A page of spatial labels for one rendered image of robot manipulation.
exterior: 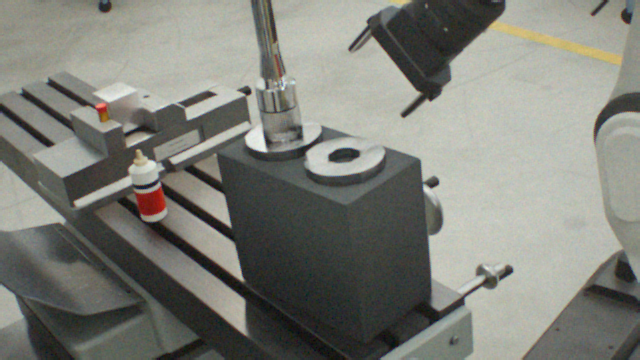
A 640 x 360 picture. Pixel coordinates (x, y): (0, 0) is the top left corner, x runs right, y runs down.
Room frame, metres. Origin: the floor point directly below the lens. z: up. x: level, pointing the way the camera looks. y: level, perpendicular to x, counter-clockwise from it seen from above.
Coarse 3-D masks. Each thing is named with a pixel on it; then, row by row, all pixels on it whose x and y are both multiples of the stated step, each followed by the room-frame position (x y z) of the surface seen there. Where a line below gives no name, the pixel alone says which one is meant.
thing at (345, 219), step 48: (240, 144) 0.99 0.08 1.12; (288, 144) 0.95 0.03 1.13; (336, 144) 0.93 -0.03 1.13; (240, 192) 0.95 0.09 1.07; (288, 192) 0.88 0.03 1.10; (336, 192) 0.84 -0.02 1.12; (384, 192) 0.85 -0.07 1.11; (240, 240) 0.97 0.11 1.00; (288, 240) 0.90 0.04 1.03; (336, 240) 0.83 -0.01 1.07; (384, 240) 0.85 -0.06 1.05; (288, 288) 0.91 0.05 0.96; (336, 288) 0.84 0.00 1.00; (384, 288) 0.84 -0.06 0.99
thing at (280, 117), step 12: (288, 96) 0.96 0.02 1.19; (264, 108) 0.96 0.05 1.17; (276, 108) 0.95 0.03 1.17; (288, 108) 0.95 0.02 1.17; (264, 120) 0.96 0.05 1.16; (276, 120) 0.95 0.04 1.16; (288, 120) 0.95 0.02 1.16; (300, 120) 0.97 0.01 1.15; (264, 132) 0.97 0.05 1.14; (276, 132) 0.95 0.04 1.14; (288, 132) 0.95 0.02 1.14; (300, 132) 0.96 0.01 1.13
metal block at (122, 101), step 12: (120, 84) 1.37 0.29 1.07; (96, 96) 1.35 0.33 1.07; (108, 96) 1.33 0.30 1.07; (120, 96) 1.32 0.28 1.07; (132, 96) 1.33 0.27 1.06; (108, 108) 1.32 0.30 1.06; (120, 108) 1.32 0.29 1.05; (132, 108) 1.33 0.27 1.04; (120, 120) 1.32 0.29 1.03; (132, 120) 1.33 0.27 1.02; (144, 120) 1.34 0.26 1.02
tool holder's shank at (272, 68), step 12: (252, 0) 0.97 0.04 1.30; (264, 0) 0.96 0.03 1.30; (252, 12) 0.97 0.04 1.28; (264, 12) 0.96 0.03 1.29; (264, 24) 0.96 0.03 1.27; (264, 36) 0.96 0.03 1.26; (276, 36) 0.97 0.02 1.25; (264, 48) 0.96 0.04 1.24; (276, 48) 0.97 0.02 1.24; (264, 60) 0.96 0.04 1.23; (276, 60) 0.96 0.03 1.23; (264, 72) 0.96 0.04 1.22; (276, 72) 0.96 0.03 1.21; (276, 84) 0.96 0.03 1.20
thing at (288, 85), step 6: (288, 78) 0.98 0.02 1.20; (258, 84) 0.97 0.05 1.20; (264, 84) 0.97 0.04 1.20; (282, 84) 0.96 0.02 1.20; (288, 84) 0.96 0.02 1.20; (294, 84) 0.97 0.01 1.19; (258, 90) 0.96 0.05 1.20; (264, 90) 0.96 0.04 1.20; (270, 90) 0.95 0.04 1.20; (276, 90) 0.95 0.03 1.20; (282, 90) 0.95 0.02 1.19; (288, 90) 0.96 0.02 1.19; (264, 96) 0.96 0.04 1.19; (270, 96) 0.95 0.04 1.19; (276, 96) 0.95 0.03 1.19
